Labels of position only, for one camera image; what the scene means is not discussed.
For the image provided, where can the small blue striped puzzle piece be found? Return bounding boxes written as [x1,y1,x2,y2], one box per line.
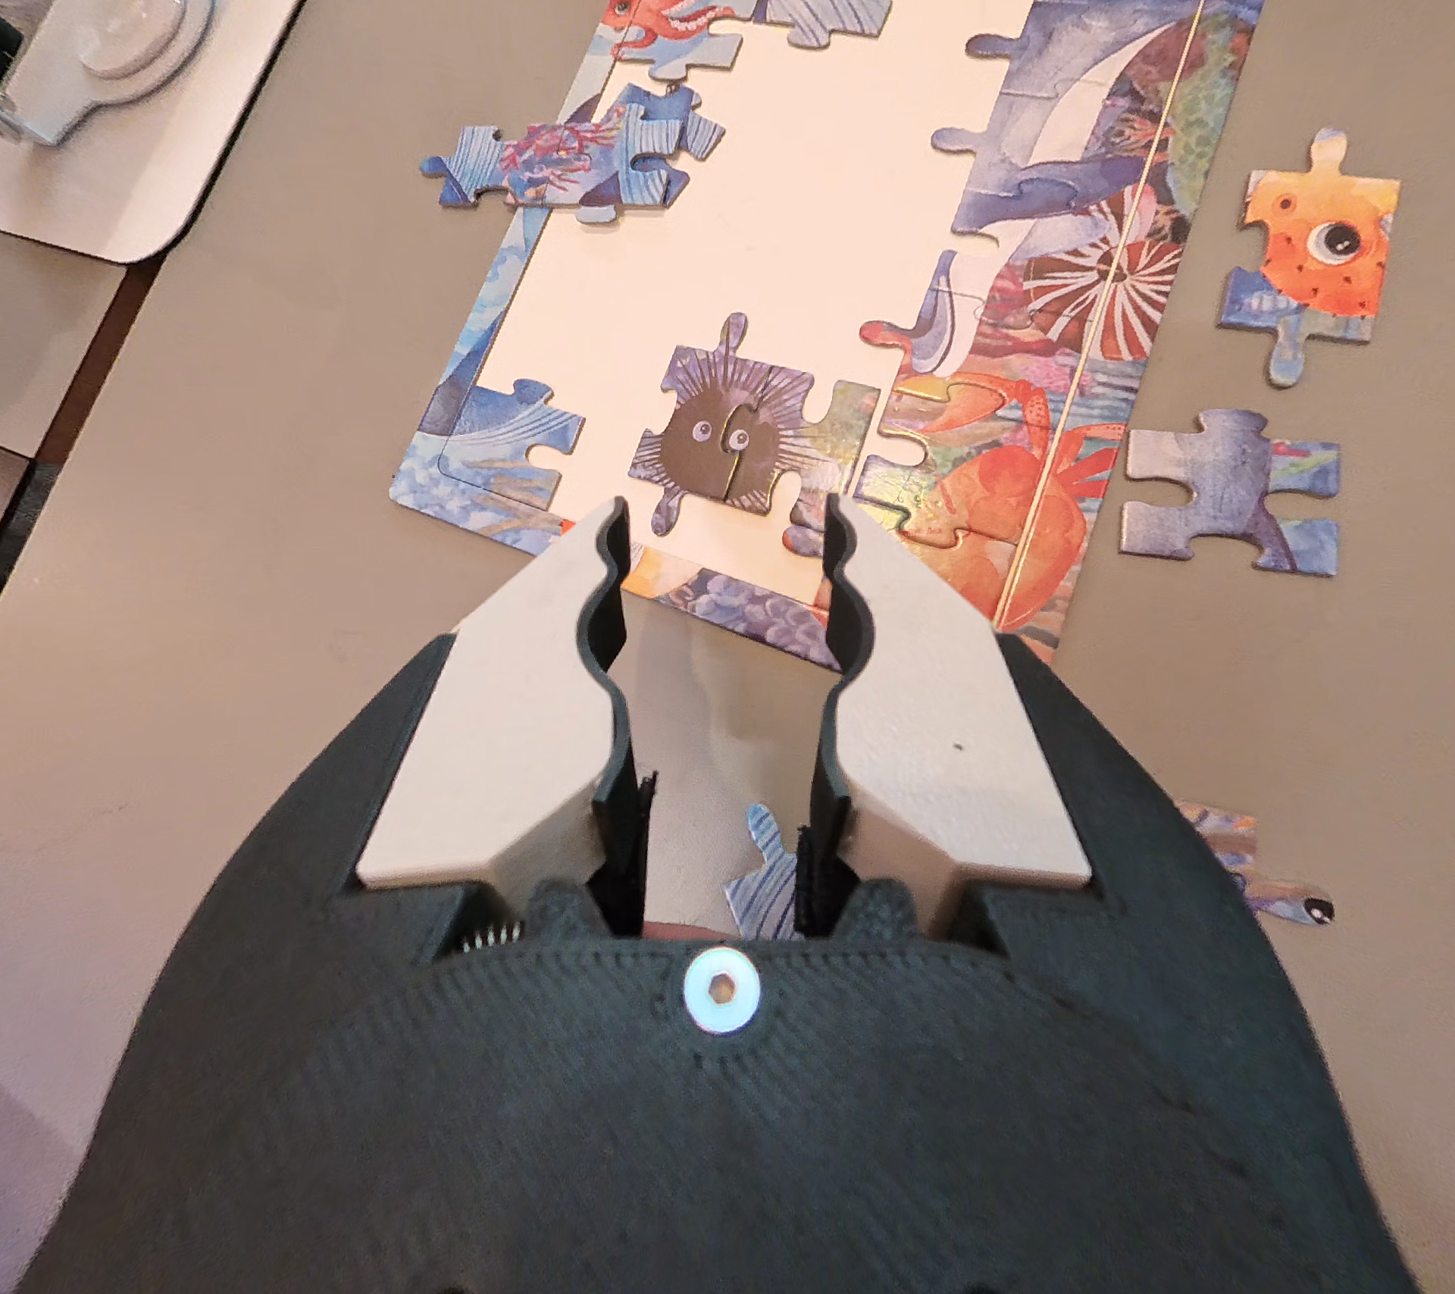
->
[724,803,802,941]

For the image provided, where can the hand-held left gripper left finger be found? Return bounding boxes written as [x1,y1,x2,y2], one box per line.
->
[355,497,661,941]

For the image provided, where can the lavender white whale puzzle piece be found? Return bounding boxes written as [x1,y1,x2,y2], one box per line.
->
[929,82,1140,183]

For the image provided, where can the blue red coral puzzle piece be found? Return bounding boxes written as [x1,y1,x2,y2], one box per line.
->
[500,119,621,209]

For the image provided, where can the orange print puzzle piece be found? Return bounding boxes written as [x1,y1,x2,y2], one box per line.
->
[1217,127,1401,389]

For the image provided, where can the black sea urchin puzzle piece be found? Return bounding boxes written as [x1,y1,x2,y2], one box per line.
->
[628,311,832,535]

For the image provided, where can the white rounded board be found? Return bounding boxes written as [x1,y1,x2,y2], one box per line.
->
[0,0,360,266]

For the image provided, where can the coral striped edge puzzle piece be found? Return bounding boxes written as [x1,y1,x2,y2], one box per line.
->
[573,82,727,224]

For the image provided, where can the blue wave puzzle piece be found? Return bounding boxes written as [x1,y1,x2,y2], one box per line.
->
[436,375,587,510]

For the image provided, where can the purple white sail puzzle piece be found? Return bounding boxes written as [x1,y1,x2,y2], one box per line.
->
[964,0,1206,113]

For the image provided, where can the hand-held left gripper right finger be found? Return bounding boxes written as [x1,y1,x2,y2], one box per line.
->
[794,491,1096,941]

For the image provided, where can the sea print puzzle board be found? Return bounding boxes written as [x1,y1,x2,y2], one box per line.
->
[388,0,1317,665]

